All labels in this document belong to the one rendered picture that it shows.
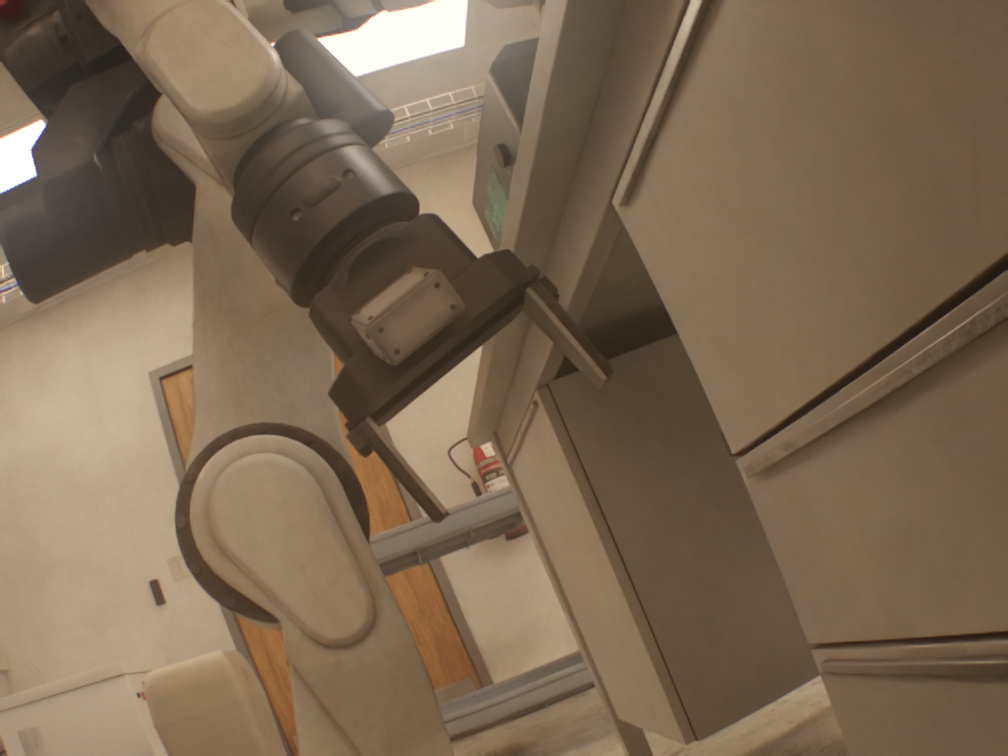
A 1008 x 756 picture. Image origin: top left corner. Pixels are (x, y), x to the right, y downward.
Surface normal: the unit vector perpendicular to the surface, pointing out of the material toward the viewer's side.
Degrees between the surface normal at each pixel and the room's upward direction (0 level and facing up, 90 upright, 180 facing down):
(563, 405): 90
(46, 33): 116
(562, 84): 180
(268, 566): 90
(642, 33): 90
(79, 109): 90
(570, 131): 180
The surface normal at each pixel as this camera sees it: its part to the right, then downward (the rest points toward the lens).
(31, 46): 0.22, 0.14
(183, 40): 0.01, -0.25
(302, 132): 0.26, -0.43
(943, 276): -0.92, 0.34
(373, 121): 0.65, 0.74
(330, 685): 0.41, 0.04
